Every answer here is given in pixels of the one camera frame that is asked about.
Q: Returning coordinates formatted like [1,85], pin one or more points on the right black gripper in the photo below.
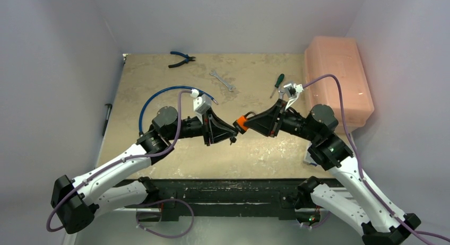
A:
[277,119]

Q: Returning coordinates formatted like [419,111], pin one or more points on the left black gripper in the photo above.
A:
[212,123]

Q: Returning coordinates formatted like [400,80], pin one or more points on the orange black padlock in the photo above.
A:
[239,124]

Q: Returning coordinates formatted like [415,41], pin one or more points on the blue cable lock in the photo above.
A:
[141,115]

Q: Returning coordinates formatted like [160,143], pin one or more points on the black padlock keys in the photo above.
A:
[233,140]

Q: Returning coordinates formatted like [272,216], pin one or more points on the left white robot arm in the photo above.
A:
[77,201]

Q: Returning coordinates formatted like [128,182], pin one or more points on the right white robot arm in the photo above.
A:
[370,213]

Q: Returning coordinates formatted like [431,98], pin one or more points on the large silver wrench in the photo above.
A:
[281,93]

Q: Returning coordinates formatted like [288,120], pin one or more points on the small silver wrench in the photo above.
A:
[230,87]

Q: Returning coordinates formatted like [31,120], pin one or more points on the clear plastic bags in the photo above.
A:
[308,160]

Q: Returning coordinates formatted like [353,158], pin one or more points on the orange plastic toolbox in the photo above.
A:
[341,84]

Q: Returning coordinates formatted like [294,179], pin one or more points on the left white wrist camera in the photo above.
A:
[201,103]

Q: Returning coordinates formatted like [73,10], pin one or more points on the green handled screwdriver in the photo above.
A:
[279,80]

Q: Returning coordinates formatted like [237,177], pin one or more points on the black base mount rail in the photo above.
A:
[277,198]

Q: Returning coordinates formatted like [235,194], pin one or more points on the black handled tool at edge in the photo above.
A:
[106,121]

